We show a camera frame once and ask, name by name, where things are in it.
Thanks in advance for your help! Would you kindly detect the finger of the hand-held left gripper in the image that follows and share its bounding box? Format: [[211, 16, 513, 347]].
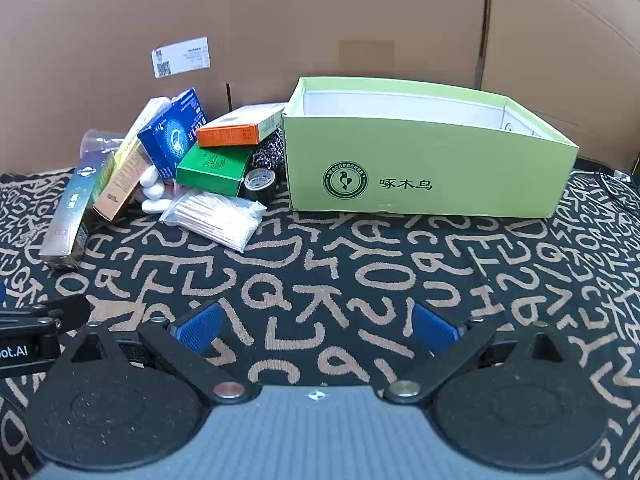
[[30, 294, 92, 334]]

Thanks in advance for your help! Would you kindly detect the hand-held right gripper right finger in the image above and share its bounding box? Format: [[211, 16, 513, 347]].
[[387, 303, 568, 405]]

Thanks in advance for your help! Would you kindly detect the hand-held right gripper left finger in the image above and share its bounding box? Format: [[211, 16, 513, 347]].
[[65, 301, 261, 406]]

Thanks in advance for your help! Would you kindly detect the white and pink plush toy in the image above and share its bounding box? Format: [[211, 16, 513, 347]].
[[139, 166, 187, 214]]

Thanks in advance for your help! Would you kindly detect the light green shoe box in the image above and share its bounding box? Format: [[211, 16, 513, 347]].
[[281, 77, 580, 219]]

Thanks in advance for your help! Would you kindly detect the long silver box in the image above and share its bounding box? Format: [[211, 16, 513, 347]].
[[39, 152, 117, 271]]

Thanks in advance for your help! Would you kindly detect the black patterned mat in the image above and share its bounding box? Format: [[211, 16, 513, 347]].
[[0, 157, 640, 480]]

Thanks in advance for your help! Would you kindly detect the bag of cotton swabs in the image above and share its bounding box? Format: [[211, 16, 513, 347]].
[[159, 191, 267, 254]]

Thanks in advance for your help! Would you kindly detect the long beige box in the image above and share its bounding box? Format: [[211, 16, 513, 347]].
[[93, 97, 173, 222]]

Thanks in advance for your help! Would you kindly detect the black tape roll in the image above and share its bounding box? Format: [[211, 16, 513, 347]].
[[244, 167, 277, 204]]

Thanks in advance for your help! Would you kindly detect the dark green box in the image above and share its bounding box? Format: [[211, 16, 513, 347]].
[[175, 146, 252, 197]]

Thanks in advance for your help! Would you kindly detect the steel wool scrubber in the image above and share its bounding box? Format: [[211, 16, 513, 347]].
[[250, 127, 286, 181]]

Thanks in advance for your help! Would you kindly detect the blue box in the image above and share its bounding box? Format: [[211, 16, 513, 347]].
[[137, 88, 208, 179]]

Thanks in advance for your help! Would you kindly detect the orange and white box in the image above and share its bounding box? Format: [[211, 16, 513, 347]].
[[196, 102, 288, 148]]

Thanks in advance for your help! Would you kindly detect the white shipping label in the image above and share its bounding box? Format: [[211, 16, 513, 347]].
[[152, 36, 211, 79]]

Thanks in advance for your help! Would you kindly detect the large brown cardboard box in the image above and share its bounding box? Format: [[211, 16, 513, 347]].
[[0, 0, 640, 181]]

